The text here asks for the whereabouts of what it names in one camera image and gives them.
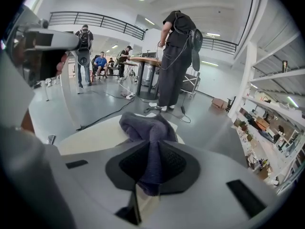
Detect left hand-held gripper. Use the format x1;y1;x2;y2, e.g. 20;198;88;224
9;5;81;87

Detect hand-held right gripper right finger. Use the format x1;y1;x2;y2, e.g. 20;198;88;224
140;141;279;229

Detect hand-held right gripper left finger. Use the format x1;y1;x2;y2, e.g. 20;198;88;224
61;140;151;229

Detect cream plastic trash bin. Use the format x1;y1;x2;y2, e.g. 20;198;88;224
58;112;186;214

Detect dark blue cloth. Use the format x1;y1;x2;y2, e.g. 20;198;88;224
118;111;179;197

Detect person's left hand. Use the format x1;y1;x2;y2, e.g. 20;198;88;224
56;52;70;76

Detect black railing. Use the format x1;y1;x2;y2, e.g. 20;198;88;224
202;37;239;56
49;11;146;42

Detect open cardboard box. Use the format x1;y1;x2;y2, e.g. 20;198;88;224
211;97;229;110

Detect black office chair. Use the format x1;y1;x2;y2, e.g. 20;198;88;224
226;96;237;113

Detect person's left leg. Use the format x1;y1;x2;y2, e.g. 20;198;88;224
20;108;37;135

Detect round wooden table black legs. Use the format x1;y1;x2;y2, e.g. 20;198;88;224
130;57;163;100

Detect plastic-wrapped silver machine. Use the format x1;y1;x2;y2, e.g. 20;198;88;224
142;64;158;88

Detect black folding cart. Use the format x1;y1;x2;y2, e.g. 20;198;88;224
180;71;201;97

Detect white shelving rack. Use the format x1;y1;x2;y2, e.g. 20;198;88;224
227;30;305;197

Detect folding table wire legs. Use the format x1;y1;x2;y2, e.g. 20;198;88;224
119;61;139;83

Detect long black floor cable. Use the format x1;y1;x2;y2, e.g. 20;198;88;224
75;96;135;131

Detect white cable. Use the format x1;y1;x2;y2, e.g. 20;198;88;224
118;80;131;95

